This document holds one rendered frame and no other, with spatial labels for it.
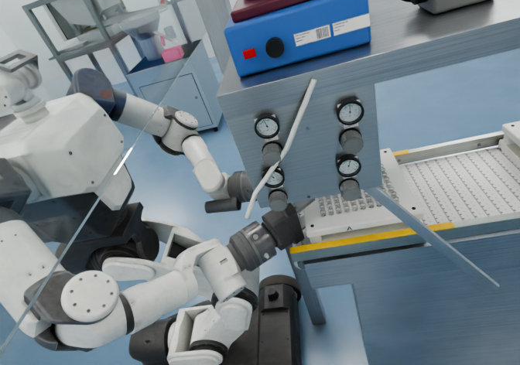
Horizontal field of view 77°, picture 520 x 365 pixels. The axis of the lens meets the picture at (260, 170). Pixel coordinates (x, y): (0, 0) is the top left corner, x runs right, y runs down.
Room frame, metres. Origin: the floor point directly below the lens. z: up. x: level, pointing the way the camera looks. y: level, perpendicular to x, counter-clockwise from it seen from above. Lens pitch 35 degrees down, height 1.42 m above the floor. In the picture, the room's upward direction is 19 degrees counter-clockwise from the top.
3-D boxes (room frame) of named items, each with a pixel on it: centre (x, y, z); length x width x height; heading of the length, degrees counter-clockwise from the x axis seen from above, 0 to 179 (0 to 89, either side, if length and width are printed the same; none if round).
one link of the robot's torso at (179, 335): (0.73, 0.43, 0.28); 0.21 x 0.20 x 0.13; 77
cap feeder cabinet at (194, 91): (3.25, 0.48, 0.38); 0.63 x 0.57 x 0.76; 75
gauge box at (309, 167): (0.48, -0.09, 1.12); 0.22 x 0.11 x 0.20; 77
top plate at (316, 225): (0.58, -0.20, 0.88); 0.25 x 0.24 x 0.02; 167
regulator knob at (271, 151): (0.43, -0.03, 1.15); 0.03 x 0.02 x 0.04; 77
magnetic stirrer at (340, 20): (0.56, -0.13, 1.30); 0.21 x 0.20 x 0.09; 167
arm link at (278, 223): (0.52, 0.02, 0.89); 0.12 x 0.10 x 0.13; 109
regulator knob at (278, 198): (0.43, -0.01, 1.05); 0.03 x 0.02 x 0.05; 77
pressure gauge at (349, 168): (0.41, -0.14, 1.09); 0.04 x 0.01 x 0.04; 77
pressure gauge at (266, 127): (0.43, -0.03, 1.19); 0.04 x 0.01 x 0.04; 77
